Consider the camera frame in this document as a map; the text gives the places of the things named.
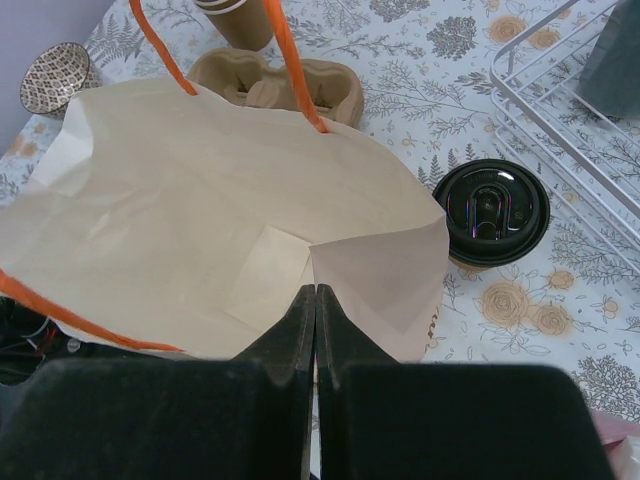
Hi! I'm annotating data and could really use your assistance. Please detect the single brown paper cup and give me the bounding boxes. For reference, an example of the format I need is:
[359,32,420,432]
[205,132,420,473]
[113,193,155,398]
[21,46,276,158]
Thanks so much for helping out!
[450,259,494,272]

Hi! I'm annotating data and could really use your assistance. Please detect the pink straw holder cup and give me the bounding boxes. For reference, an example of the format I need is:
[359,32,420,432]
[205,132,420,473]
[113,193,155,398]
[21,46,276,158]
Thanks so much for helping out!
[590,410,640,480]

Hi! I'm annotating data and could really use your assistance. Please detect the white wire dish rack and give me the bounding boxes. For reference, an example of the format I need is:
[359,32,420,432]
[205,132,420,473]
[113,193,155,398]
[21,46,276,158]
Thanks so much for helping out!
[489,1,639,267]

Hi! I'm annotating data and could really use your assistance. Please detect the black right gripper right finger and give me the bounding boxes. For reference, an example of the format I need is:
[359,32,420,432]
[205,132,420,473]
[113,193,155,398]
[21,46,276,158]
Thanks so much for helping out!
[315,285,614,479]

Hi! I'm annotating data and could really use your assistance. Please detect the patterned ceramic bowl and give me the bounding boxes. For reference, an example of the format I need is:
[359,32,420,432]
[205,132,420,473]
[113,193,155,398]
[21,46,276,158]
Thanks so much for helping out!
[20,42,103,120]

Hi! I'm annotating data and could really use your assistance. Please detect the stack of brown paper cups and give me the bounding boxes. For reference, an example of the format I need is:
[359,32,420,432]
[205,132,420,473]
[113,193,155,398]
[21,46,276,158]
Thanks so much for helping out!
[194,0,273,51]

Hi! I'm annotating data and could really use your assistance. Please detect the dark teal ceramic cup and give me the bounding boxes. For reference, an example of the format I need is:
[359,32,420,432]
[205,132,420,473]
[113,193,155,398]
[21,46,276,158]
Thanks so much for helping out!
[579,0,639,118]

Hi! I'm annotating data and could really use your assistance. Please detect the stacked brown pulp cup carriers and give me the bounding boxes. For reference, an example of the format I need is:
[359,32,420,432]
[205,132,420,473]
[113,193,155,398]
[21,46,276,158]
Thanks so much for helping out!
[187,48,364,128]

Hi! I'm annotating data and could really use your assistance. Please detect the floral paper table mat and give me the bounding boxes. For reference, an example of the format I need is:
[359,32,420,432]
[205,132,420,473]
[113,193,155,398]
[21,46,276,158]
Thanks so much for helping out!
[284,1,639,422]

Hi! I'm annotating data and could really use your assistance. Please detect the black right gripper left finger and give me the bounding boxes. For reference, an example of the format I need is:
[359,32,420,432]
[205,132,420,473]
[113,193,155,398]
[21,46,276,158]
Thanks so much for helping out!
[1,286,315,479]

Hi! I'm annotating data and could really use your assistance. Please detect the black plastic cup lid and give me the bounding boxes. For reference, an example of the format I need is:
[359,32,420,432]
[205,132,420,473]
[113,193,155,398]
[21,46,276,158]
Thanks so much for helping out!
[432,159,551,270]

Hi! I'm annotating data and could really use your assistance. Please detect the printed kraft paper bag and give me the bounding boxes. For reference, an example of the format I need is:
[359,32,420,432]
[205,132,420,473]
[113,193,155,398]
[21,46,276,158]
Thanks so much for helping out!
[1,1,449,362]

